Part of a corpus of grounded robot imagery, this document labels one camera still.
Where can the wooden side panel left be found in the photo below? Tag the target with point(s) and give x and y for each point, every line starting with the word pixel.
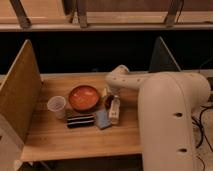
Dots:
pixel 19 92

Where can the red pepper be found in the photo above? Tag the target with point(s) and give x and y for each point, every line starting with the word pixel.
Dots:
pixel 108 101

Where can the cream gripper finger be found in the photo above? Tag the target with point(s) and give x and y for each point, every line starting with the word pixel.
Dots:
pixel 104 92

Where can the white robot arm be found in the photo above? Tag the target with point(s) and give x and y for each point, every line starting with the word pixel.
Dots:
pixel 166 101

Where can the white bottle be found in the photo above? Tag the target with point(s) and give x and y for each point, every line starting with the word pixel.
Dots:
pixel 114 110

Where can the translucent plastic cup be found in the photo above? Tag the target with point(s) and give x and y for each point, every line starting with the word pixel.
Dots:
pixel 57 105

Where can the black white striped block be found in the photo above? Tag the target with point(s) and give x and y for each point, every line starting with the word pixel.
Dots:
pixel 80 121

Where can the orange ceramic bowl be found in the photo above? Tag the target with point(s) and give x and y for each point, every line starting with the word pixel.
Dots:
pixel 83 97

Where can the blue sponge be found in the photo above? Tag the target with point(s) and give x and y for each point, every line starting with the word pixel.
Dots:
pixel 102 120

